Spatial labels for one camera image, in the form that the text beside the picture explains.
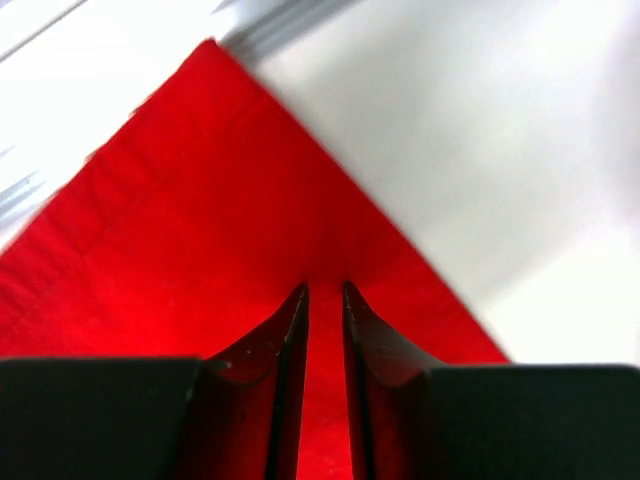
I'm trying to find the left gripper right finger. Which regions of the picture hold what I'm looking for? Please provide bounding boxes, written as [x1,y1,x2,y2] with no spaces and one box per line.
[342,283,639,479]

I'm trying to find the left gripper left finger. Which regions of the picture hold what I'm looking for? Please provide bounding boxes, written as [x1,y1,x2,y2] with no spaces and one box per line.
[1,285,309,479]

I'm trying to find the red trousers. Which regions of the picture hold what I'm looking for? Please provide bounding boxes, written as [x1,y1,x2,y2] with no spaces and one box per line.
[1,41,505,479]

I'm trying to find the left frame post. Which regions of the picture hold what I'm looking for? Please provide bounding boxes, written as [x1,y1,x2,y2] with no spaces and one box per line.
[210,0,354,61]

